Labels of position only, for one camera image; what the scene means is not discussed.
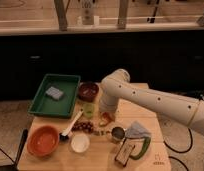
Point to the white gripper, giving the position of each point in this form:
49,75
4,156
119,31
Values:
108,104

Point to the red orange apple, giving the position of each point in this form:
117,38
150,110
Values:
106,116

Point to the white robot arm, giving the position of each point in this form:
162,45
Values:
185,110

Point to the green plastic cup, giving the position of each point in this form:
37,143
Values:
88,109

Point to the metal measuring cup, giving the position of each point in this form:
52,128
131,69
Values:
115,135

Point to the yellow banana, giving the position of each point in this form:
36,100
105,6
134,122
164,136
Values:
104,122

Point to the dark red bowl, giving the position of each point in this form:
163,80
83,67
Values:
88,91

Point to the bunch of dark grapes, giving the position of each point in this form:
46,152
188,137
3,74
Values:
85,126

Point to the grey blue cloth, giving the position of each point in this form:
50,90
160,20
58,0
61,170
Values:
136,131

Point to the small white bowl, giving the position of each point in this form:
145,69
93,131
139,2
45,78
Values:
80,143

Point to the green plastic tray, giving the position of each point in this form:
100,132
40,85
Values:
45,106

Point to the grey blue sponge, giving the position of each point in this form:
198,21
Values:
55,93

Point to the black rectangular box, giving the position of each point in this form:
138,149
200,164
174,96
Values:
124,152

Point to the orange bowl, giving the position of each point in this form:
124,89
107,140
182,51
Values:
43,141

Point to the green curved handle tool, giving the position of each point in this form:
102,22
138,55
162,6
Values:
145,146

